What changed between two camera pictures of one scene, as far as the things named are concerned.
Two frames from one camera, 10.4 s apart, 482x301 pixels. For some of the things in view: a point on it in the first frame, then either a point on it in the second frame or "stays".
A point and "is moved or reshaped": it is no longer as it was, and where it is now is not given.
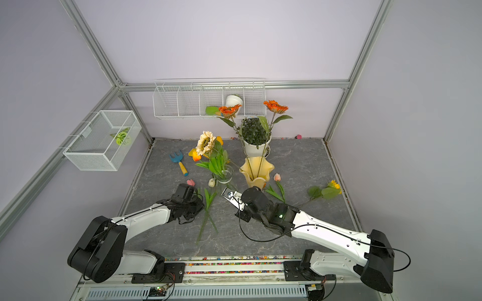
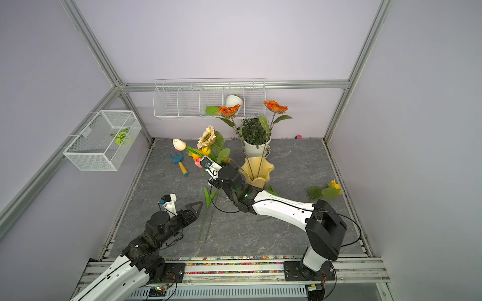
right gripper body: x=245 y=214 → x=219 y=182
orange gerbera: x=275 y=108 stays
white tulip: x=277 y=178 → x=181 y=145
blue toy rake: x=179 y=158 stays
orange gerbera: x=230 y=111 stays
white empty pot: x=233 y=100 stays
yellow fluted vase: x=257 y=170 stays
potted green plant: x=256 y=134 stays
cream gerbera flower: x=205 y=145 is moved or reshaped
